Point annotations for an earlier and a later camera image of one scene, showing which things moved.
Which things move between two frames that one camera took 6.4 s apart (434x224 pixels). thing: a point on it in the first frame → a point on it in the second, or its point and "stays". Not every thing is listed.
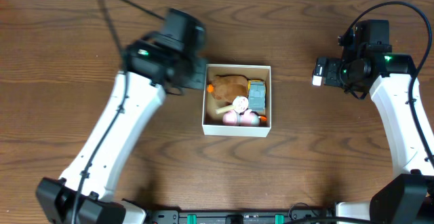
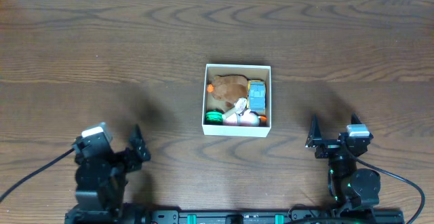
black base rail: [237, 216] stays
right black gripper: [333, 64] → [314, 140]
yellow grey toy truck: [257, 96] stays
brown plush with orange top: [226, 87] stays
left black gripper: [195, 73] → [113, 154]
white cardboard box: [211, 123] stays
